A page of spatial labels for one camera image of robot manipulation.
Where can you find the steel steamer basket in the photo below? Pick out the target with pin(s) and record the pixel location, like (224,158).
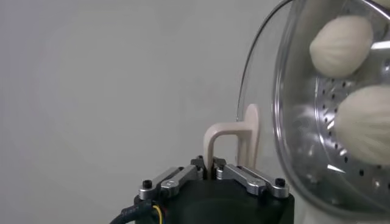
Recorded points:
(304,137)

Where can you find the white steamed baozi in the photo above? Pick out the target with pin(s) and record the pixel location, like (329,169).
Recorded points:
(341,45)
(365,128)

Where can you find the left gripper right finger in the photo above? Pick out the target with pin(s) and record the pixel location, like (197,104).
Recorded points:
(246,179)

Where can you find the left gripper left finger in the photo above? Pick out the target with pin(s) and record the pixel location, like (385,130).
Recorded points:
(173,182)

